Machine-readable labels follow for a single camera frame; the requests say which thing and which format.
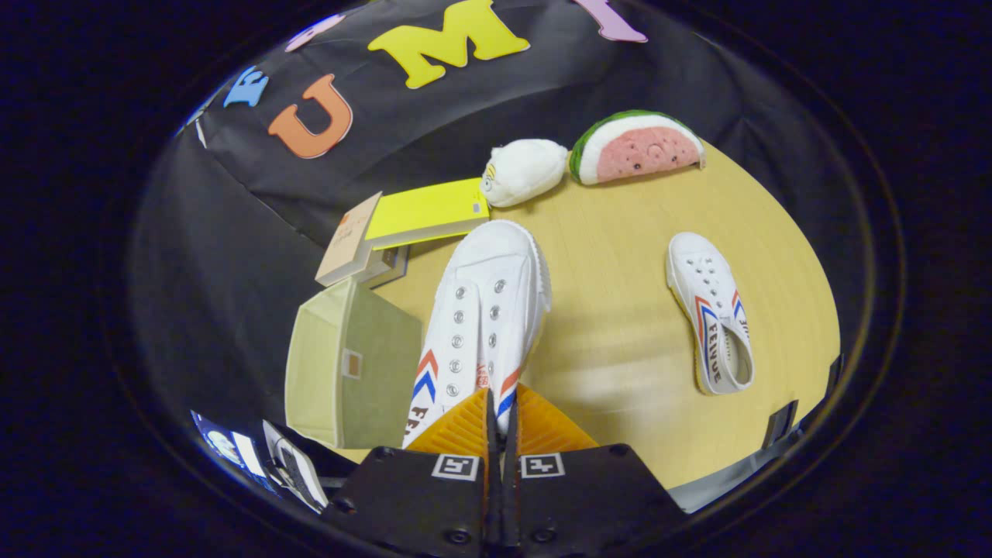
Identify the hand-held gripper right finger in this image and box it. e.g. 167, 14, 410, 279
500, 384, 691, 553

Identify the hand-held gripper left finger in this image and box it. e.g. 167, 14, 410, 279
322, 387, 497, 555

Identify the beige fabric storage box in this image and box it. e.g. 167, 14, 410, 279
284, 277, 424, 450

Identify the white shoe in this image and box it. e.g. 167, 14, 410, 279
401, 219, 553, 450
665, 231, 756, 397

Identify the yellow book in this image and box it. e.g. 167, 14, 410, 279
364, 177, 491, 251

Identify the white plush toy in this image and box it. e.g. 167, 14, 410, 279
480, 138, 569, 208

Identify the watermelon plush toy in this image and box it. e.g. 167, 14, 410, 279
568, 109, 708, 186

